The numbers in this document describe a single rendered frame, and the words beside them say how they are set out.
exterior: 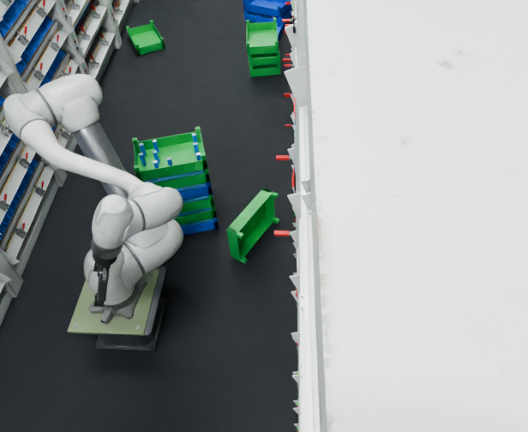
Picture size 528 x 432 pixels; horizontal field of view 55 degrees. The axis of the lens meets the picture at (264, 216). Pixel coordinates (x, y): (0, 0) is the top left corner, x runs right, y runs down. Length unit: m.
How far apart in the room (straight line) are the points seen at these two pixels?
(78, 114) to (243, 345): 1.09
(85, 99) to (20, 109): 0.21
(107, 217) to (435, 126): 1.31
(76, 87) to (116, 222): 0.60
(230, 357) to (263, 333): 0.17
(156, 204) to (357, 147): 1.38
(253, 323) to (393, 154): 2.04
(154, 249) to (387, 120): 1.79
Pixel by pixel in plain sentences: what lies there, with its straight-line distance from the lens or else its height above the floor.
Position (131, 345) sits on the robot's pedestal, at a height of 0.02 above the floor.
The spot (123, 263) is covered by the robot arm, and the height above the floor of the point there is 0.43.
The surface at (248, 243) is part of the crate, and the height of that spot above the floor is 0.00.
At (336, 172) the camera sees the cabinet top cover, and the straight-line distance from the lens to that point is 0.15.
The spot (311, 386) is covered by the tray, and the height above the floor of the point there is 1.53.
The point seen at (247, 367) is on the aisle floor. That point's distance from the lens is 2.10.
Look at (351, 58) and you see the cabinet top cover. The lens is 0.20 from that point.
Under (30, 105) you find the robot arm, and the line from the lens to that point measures 1.85.
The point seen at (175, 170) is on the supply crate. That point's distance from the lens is 2.20.
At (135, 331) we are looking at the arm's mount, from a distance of 2.01.
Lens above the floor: 1.90
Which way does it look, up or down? 49 degrees down
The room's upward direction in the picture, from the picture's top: 5 degrees counter-clockwise
